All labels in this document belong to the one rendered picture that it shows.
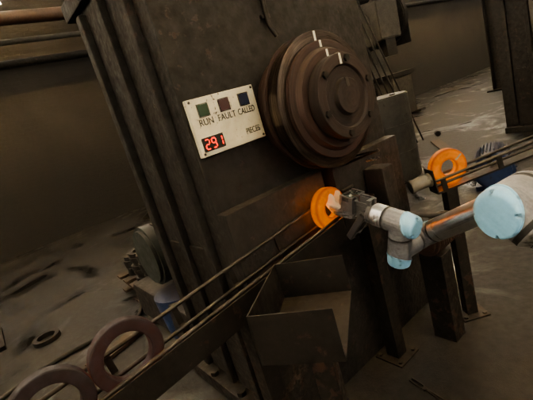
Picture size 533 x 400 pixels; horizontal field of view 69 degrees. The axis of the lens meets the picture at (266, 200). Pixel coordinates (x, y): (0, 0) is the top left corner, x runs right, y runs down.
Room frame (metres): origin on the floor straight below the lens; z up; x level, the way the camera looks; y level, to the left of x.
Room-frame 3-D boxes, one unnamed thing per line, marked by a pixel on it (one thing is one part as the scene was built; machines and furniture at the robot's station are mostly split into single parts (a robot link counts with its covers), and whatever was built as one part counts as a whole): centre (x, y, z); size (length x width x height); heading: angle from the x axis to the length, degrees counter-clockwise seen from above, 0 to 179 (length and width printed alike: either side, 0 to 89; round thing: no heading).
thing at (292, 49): (1.40, -0.29, 1.11); 0.47 x 0.06 x 0.47; 125
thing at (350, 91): (1.32, -0.35, 1.11); 0.28 x 0.06 x 0.28; 125
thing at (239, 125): (1.29, 0.05, 1.15); 0.26 x 0.02 x 0.18; 125
